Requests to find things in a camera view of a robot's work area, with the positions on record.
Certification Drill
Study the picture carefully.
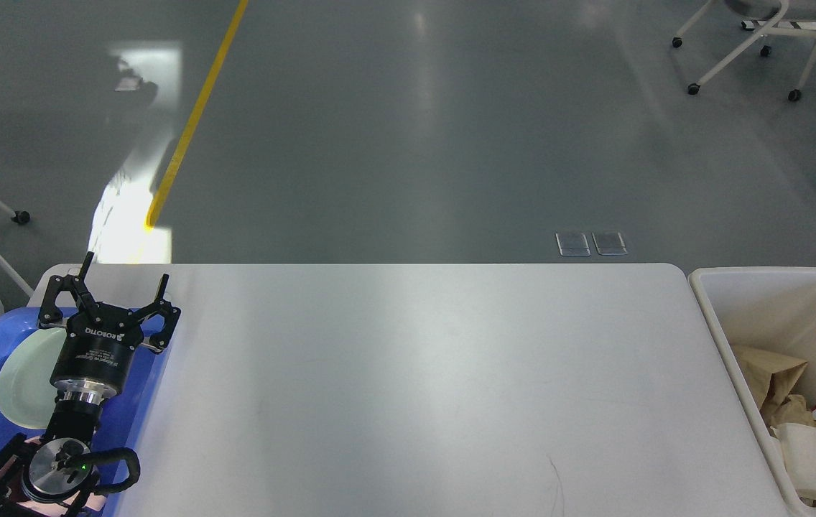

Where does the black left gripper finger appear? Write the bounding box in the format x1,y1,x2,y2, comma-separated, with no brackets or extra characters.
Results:
37,252,100,328
124,275,182,355

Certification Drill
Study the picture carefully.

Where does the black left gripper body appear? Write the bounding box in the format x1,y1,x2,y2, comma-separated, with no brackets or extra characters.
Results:
50,305,144,399

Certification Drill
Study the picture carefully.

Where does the light green plate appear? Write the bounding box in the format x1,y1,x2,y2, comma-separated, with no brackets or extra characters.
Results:
0,328,66,429

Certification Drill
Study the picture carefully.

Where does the white paper cup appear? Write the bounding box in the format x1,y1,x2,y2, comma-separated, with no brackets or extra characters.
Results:
771,423,816,500

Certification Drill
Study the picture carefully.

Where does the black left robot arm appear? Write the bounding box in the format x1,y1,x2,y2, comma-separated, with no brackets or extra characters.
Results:
0,253,182,516

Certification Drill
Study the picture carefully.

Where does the beige plastic bin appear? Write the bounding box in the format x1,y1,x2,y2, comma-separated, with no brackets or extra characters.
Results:
688,267,816,516

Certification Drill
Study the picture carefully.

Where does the brown paper in bin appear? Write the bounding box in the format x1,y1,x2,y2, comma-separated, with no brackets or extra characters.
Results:
731,345,809,412

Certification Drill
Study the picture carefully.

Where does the floor socket cover right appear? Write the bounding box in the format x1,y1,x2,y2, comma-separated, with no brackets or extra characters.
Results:
592,231,629,256

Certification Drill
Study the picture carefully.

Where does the floor socket cover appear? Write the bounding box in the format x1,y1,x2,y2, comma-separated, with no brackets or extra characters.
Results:
592,231,629,256
555,231,592,256

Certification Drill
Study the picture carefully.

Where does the floor socket cover left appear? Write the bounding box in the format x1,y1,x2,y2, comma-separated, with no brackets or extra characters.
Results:
555,231,592,256

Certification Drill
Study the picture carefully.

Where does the white office chair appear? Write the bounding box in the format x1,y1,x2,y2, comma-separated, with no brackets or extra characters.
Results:
686,1,816,103

